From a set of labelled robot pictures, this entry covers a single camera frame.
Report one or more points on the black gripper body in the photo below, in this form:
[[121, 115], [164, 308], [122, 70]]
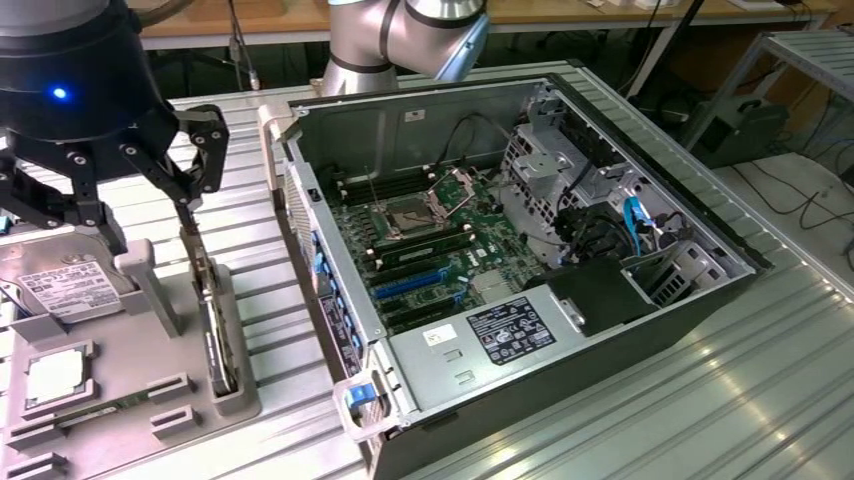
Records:
[[66, 75]]

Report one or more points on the graphics card with metal bracket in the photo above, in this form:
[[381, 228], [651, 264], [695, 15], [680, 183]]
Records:
[[220, 345]]

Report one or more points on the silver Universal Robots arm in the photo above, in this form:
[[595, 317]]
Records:
[[360, 40]]

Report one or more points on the blue disk caddy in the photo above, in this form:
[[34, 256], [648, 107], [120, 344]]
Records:
[[2, 225]]

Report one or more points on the silver hard disk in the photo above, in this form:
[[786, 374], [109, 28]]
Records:
[[60, 285]]

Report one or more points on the grey parts rack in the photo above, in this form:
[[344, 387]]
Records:
[[120, 350]]

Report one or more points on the CPU socket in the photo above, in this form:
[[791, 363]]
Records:
[[407, 217]]

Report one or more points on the silver CPU chip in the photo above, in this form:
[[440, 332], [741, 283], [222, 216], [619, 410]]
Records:
[[56, 375]]

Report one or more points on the metal socket cover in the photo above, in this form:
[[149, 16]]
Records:
[[453, 187]]

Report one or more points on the green RAM stick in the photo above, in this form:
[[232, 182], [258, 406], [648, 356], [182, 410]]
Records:
[[100, 410], [427, 252]]

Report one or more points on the blue expansion slot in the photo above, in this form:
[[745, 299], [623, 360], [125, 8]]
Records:
[[409, 286]]

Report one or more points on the black expansion slot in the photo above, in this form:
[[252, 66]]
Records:
[[420, 312]]

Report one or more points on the green motherboard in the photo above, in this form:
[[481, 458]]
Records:
[[493, 235]]

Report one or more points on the silver disk bay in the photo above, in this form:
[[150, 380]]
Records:
[[533, 150]]

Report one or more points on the silver chipset heatsink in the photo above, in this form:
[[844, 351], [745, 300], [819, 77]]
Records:
[[489, 287]]

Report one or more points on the grey power supply unit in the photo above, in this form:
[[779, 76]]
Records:
[[427, 360]]

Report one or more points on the blue case latch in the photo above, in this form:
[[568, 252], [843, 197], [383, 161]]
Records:
[[359, 395]]

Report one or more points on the black fan shroud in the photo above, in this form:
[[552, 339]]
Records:
[[587, 295]]

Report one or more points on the open black PC case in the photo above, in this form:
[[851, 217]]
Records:
[[667, 340]]

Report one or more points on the black box device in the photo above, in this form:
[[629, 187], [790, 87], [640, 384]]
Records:
[[740, 130]]

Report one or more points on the wooden desk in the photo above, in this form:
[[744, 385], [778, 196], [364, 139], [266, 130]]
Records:
[[733, 17]]

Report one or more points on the metal slat table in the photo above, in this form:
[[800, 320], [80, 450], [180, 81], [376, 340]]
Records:
[[820, 55]]

